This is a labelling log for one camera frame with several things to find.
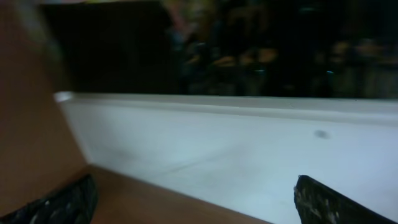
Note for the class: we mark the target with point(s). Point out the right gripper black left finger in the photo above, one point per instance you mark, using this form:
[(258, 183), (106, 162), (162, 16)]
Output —
[(73, 204)]

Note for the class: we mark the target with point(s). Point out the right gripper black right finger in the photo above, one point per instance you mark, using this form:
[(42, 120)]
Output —
[(318, 204)]

